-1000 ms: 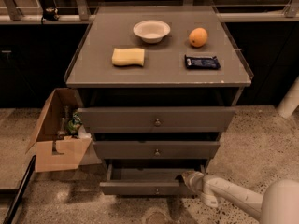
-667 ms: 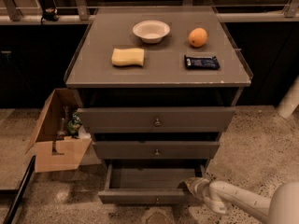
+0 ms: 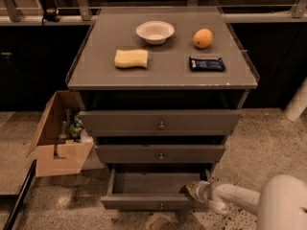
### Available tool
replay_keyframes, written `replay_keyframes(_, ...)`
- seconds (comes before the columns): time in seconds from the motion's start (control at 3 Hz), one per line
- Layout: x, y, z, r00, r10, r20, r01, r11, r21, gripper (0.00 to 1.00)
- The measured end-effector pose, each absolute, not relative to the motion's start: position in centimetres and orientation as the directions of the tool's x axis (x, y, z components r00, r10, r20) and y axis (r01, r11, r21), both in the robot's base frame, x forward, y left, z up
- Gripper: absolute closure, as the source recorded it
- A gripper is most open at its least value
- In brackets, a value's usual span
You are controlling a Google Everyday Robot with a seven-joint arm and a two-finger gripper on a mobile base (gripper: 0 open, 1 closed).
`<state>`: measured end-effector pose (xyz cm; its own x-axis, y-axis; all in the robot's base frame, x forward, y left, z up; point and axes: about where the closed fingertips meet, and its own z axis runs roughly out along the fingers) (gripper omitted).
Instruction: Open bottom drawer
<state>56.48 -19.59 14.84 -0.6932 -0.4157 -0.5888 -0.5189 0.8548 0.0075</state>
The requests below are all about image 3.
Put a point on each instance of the grey middle drawer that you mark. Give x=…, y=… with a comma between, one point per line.
x=160, y=153

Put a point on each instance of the dark blue snack bar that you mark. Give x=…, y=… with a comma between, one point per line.
x=206, y=64

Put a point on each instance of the white paper bowl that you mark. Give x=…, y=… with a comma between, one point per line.
x=155, y=32

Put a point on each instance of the orange fruit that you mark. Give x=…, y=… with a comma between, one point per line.
x=203, y=38

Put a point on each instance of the yellow sponge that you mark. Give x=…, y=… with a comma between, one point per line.
x=131, y=58

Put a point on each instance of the grey top drawer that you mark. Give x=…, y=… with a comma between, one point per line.
x=184, y=122

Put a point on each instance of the grey drawer cabinet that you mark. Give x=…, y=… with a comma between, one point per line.
x=167, y=83

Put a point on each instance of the green crumpled bag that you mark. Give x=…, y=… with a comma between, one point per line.
x=76, y=128

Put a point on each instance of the black bar on floor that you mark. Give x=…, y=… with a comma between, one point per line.
x=15, y=201

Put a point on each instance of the grey drawer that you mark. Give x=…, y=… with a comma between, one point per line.
x=150, y=189
x=160, y=153
x=184, y=122

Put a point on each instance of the brown cardboard box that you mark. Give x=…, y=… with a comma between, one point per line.
x=55, y=156

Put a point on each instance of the small black device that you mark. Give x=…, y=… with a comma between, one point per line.
x=51, y=15

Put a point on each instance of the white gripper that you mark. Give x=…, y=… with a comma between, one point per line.
x=200, y=189

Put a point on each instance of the white post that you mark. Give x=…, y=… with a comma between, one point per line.
x=298, y=103

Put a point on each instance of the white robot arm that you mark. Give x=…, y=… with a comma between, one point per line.
x=281, y=204

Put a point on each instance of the grey bottom drawer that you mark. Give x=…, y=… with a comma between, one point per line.
x=150, y=189

